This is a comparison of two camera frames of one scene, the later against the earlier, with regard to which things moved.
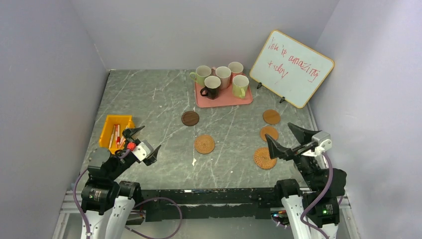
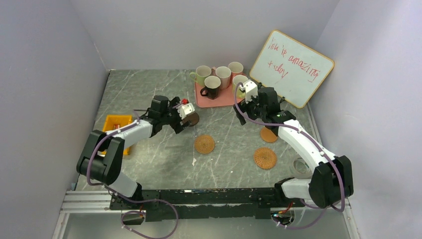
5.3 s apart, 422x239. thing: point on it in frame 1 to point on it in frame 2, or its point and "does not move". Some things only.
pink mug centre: x=224 y=73 does not move
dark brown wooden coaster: x=190 y=118 does not move
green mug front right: x=240 y=84 does not move
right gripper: x=304 y=136 to x=245 y=106
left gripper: x=147 y=160 to x=175 y=105
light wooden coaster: x=271 y=131 does not move
